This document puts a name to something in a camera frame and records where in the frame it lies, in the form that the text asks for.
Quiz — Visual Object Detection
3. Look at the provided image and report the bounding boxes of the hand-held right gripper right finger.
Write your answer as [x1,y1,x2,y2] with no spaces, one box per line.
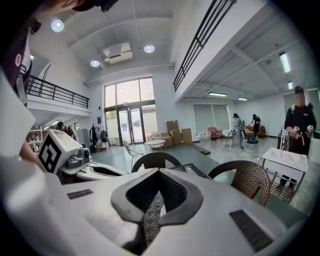
[147,167,309,256]

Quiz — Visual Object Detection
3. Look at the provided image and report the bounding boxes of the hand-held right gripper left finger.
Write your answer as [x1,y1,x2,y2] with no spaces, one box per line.
[0,156,160,256]

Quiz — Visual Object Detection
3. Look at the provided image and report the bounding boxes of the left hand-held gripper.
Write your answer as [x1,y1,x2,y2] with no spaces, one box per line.
[37,128,128,180]

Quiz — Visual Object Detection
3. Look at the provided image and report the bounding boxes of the person's left forearm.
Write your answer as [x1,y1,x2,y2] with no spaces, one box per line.
[19,141,47,173]

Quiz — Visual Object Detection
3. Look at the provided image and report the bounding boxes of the coat rack with bags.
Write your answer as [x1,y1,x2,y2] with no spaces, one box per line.
[89,123,111,152]

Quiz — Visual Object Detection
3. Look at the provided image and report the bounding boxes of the grey cabinet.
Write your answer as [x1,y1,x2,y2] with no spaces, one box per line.
[76,127,91,148]

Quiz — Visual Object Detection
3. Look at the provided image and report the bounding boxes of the black plastic chair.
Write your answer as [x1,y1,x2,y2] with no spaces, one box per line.
[131,151,182,173]

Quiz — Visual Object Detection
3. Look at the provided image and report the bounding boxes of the brown wicker chair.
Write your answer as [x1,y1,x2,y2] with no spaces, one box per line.
[207,159,271,207]

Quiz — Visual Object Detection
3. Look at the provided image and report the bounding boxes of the white round table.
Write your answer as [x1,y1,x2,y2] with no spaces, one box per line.
[144,139,166,152]

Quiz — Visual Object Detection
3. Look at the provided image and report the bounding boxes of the glass entrance door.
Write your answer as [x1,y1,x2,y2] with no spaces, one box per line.
[103,76,160,148]

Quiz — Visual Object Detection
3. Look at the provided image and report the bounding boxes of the glass table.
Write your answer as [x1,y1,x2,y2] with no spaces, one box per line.
[172,162,312,228]

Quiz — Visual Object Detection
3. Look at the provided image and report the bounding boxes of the cardboard box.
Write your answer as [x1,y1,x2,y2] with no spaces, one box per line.
[166,120,180,132]
[169,129,182,146]
[159,132,173,148]

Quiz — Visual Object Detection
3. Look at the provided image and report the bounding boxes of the white display shelf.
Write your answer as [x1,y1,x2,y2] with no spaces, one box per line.
[26,126,47,153]

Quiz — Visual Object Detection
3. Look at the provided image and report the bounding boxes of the black balcony railing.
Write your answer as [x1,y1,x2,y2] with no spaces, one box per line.
[26,74,90,110]

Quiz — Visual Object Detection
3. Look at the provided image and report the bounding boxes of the pink armchair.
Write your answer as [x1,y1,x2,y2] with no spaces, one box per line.
[207,126,223,140]

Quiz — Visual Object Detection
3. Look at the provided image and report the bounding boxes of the flat cardboard sheet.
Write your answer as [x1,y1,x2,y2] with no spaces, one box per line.
[181,127,193,145]

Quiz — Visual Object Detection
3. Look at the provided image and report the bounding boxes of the white metal cart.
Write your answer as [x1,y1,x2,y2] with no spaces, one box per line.
[261,146,310,203]

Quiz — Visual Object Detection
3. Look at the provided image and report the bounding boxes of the white ceiling pipes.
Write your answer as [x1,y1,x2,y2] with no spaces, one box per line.
[84,64,175,86]

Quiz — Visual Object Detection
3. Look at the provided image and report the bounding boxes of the person's white sleeve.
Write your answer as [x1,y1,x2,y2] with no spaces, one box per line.
[0,71,36,157]

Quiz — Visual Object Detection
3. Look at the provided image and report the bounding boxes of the orange sofa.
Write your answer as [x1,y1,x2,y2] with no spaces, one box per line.
[246,124,266,138]

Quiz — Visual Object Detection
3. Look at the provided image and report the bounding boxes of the grey window blind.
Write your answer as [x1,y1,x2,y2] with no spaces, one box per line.
[212,104,230,132]
[192,104,213,137]

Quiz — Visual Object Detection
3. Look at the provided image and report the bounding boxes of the white ceiling air conditioner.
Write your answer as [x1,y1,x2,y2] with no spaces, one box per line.
[101,41,133,63]

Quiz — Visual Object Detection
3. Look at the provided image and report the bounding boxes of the person's dark top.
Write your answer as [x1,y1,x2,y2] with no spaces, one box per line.
[1,14,43,108]

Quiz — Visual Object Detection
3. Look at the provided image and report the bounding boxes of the black mezzanine railing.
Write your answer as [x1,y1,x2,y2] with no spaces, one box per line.
[172,0,237,93]

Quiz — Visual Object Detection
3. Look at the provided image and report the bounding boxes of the clear wire chair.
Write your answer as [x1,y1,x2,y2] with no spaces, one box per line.
[122,139,145,171]

